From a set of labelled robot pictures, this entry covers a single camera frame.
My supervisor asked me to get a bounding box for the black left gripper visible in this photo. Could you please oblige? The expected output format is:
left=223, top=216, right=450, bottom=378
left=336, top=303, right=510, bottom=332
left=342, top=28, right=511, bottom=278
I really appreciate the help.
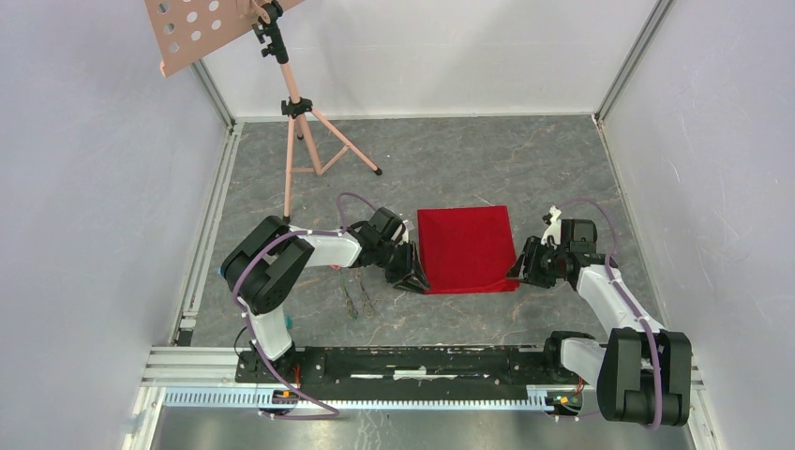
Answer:
left=374, top=241, right=431, bottom=295

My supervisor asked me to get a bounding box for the red cloth napkin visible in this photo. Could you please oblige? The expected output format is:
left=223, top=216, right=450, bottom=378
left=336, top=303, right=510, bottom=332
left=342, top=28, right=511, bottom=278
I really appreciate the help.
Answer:
left=417, top=205, right=519, bottom=295

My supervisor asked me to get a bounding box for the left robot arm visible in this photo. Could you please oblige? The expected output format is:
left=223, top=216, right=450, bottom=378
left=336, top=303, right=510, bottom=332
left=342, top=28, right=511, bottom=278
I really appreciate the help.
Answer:
left=219, top=207, right=430, bottom=383

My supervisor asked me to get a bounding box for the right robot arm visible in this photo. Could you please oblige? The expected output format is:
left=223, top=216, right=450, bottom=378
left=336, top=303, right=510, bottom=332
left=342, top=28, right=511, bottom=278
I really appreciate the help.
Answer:
left=507, top=209, right=692, bottom=428

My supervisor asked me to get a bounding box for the pink music stand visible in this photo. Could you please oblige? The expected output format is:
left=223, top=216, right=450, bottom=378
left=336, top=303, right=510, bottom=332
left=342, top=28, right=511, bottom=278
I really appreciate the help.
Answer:
left=143, top=0, right=383, bottom=225

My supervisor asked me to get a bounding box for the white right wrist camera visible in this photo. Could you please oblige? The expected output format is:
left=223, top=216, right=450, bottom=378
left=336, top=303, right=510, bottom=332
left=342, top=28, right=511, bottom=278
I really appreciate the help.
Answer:
left=541, top=205, right=562, bottom=247

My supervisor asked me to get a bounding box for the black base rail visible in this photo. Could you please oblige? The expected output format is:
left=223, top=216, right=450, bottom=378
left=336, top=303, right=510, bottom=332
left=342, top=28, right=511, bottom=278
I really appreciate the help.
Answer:
left=235, top=345, right=579, bottom=401

